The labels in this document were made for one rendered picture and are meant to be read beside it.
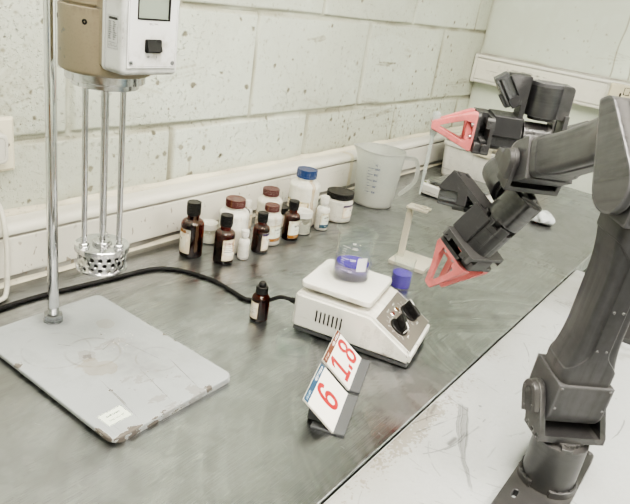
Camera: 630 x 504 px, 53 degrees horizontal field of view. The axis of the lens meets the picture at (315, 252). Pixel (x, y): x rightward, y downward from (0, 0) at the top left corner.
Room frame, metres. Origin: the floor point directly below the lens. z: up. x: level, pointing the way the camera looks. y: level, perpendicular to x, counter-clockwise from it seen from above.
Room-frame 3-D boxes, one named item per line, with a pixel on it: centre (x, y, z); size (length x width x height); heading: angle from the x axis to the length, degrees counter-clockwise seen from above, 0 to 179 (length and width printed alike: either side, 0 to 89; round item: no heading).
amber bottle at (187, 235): (1.13, 0.24, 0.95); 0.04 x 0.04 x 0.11
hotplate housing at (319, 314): (0.93, -0.09, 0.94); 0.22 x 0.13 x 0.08; 70
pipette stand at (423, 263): (1.27, -0.21, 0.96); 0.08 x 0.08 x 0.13; 65
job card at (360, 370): (0.80, -0.07, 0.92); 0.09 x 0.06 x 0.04; 169
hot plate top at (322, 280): (0.94, -0.06, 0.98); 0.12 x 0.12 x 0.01; 70
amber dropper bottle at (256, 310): (0.92, 0.07, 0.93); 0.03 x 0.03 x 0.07
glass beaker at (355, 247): (0.95, -0.06, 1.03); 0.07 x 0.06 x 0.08; 69
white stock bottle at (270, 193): (1.32, 0.12, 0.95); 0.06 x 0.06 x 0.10
